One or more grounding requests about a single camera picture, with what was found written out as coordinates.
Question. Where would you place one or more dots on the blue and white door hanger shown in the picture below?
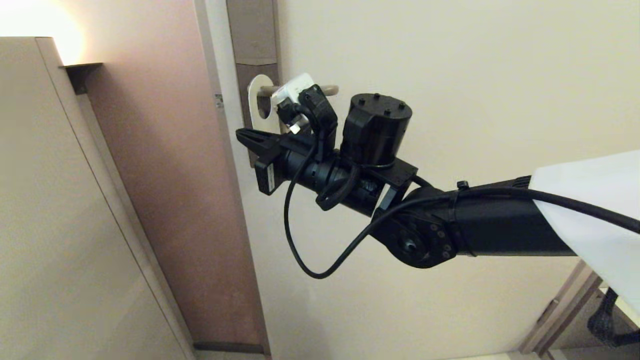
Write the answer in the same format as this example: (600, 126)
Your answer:
(257, 100)

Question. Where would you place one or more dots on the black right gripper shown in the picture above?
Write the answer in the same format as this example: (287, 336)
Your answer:
(295, 165)

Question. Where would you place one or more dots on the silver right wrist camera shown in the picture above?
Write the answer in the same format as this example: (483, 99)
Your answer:
(300, 100)

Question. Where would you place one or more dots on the small metal frame hinge plate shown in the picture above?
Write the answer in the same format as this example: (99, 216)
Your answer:
(548, 311)

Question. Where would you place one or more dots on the metal door latch bolt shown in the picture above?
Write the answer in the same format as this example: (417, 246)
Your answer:
(219, 101)

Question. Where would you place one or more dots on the dark wall lamp fixture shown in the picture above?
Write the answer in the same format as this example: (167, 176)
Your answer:
(81, 75)

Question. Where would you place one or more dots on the white room door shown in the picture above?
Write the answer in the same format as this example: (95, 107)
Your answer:
(400, 50)

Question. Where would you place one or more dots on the beige cabinet panel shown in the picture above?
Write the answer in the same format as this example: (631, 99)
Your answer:
(50, 300)

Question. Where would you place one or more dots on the bronze door lock plate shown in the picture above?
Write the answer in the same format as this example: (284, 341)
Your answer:
(252, 30)

